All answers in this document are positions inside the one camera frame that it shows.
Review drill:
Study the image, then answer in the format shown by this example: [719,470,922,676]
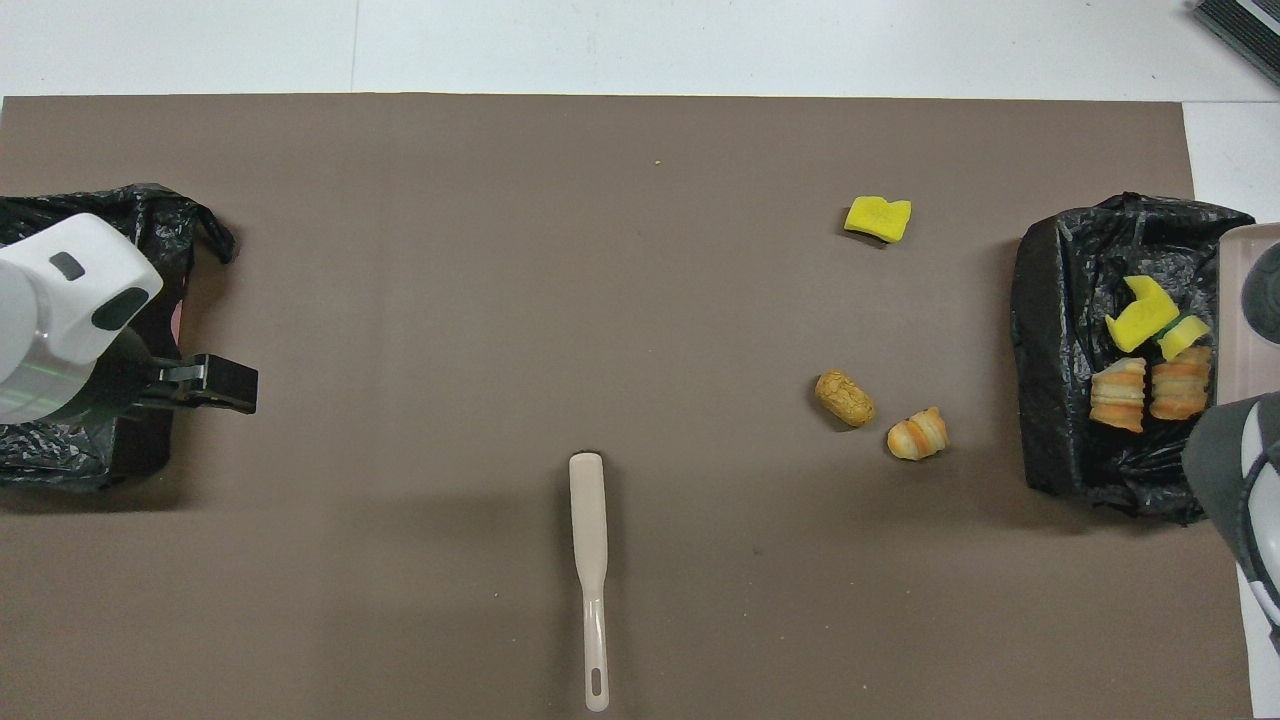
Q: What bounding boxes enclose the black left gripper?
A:
[60,326,260,423]

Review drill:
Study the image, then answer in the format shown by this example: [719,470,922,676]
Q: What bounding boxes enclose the beige hand brush black bristles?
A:
[568,452,611,713]

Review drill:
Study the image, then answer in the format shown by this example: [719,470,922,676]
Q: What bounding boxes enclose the pale striped pastry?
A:
[1089,357,1149,434]

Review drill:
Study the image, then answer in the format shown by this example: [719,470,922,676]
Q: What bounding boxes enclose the curved yellow sponge piece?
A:
[1105,275,1181,353]

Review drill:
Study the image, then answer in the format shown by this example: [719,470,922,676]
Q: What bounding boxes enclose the pale bread chunk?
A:
[1149,345,1214,421]

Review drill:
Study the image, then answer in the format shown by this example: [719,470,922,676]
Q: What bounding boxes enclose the yellow sponge with green pad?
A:
[1158,315,1213,363]

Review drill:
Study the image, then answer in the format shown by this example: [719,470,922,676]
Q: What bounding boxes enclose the beige plastic dustpan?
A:
[1215,222,1280,406]

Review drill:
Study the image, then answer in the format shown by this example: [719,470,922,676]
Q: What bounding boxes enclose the black bag lined bin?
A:
[0,183,236,491]
[1010,192,1256,524]

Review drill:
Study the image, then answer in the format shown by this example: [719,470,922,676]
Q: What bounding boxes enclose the brown table mat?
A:
[0,95,1256,720]

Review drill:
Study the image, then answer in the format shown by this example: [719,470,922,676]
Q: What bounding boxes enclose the brown oval bread roll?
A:
[814,370,877,429]

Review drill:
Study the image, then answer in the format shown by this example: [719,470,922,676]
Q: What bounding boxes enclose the flat yellow sponge piece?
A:
[843,196,913,244]

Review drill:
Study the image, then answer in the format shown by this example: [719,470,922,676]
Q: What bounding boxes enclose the small orange striped croissant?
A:
[887,406,951,463]

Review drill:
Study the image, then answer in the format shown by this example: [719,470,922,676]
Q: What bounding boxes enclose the dark grey ribbed panel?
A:
[1192,0,1280,86]

